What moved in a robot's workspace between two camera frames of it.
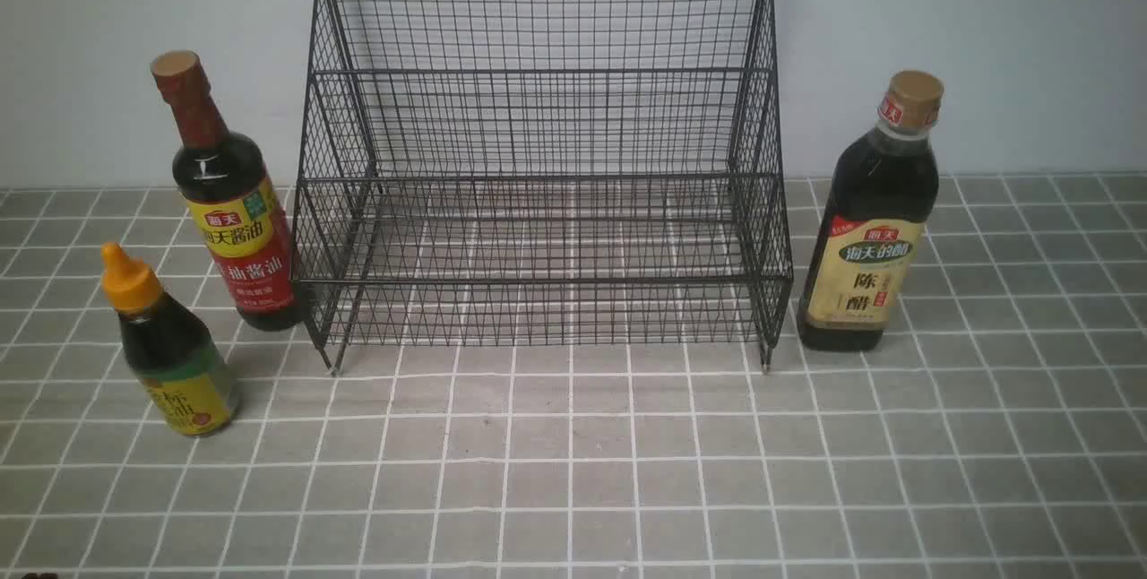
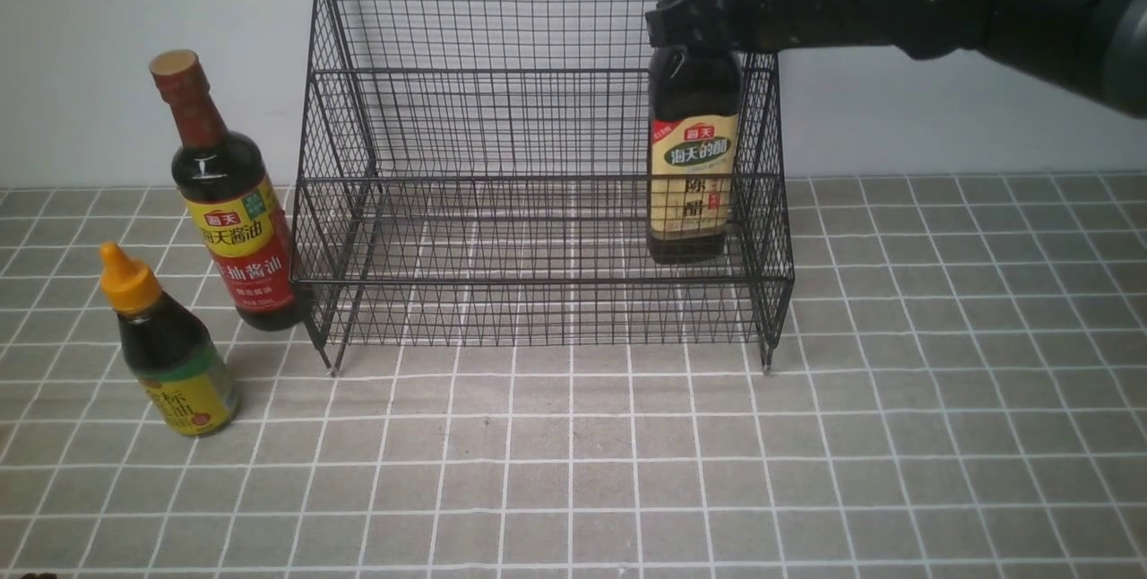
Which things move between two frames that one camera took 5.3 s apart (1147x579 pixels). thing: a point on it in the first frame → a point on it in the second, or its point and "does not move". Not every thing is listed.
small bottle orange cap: [188, 376] does not move
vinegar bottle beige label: [879, 202] → [694, 170]
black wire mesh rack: [543, 153] does not move
